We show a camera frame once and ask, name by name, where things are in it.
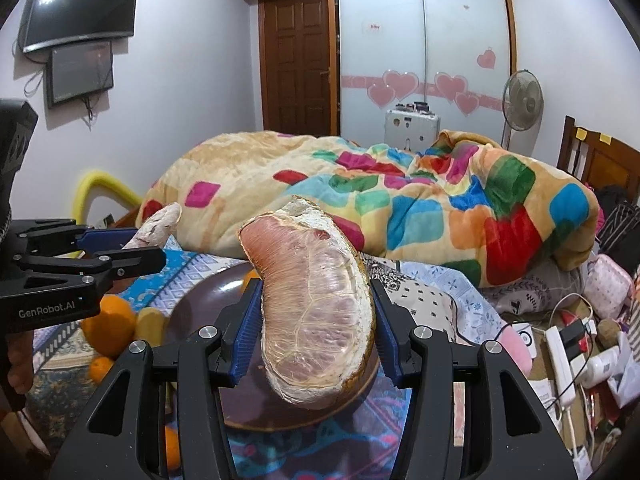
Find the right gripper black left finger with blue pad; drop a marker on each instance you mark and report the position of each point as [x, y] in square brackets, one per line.
[121, 432]

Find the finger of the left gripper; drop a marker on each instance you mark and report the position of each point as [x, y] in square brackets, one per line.
[107, 238]
[101, 270]

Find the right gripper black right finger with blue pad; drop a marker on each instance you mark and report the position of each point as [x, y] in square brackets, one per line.
[472, 413]

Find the small pomelo segment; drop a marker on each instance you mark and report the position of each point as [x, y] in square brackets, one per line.
[155, 231]

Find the large orange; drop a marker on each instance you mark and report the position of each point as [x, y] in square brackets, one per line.
[110, 332]

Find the large pomelo segment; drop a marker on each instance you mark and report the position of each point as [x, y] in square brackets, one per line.
[318, 315]

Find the operator hand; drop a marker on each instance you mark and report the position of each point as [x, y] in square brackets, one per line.
[21, 372]

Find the small mandarin orange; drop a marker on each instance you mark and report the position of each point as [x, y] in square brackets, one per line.
[99, 368]

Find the yellow foam tube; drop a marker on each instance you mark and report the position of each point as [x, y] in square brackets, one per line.
[95, 183]

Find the dark purple round plate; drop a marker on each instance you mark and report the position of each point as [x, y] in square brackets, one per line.
[251, 405]

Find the pink plush toy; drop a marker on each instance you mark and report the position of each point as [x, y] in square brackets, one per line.
[516, 348]

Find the white power strip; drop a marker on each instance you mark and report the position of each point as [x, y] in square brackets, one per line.
[563, 372]

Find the orange on plate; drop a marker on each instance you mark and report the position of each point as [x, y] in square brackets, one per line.
[248, 277]

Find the colourful patchwork blanket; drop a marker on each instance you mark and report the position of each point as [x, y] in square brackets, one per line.
[465, 202]

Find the wooden chair backrest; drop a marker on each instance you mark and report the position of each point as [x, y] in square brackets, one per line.
[599, 160]

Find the brown wooden door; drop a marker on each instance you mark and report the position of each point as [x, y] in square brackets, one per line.
[295, 66]

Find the white electronic device box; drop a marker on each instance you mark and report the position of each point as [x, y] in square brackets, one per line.
[412, 127]

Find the standing electric fan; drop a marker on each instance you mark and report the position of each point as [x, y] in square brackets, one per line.
[522, 104]

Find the frosted wardrobe with hearts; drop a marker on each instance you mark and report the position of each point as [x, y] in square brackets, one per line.
[453, 55]

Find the small black wall monitor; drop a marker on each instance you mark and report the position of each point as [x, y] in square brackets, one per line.
[79, 70]

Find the wall-mounted black television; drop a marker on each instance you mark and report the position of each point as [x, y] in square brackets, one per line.
[49, 23]

